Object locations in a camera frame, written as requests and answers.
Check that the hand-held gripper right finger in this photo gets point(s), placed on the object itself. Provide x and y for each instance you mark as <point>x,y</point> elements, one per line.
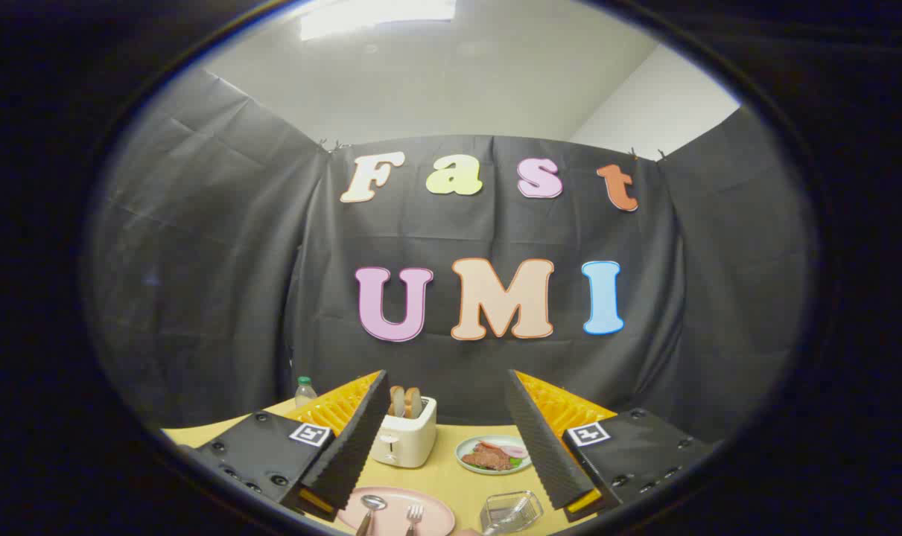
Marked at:
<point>544,447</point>

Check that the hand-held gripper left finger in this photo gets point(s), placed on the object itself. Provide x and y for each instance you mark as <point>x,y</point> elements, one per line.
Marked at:
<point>350,447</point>

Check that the pink ham slice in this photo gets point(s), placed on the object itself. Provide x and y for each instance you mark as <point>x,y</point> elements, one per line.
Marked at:
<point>514,451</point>

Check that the brown meat slice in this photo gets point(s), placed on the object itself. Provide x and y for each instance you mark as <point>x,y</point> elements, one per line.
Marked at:
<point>486,458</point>

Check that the white toaster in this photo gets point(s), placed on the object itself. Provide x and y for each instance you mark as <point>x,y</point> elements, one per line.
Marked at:
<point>410,441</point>

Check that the clear plastic water bottle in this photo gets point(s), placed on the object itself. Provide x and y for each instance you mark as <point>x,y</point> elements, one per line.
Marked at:
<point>305,393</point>

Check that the clear cutlery drainer tray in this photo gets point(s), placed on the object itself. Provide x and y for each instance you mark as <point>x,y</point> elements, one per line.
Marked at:
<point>510,512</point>

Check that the pale green oval plate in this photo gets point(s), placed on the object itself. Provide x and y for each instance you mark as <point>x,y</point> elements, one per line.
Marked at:
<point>465,451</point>

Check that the pink round plate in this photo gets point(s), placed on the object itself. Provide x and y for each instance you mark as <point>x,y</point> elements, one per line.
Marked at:
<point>439,515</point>

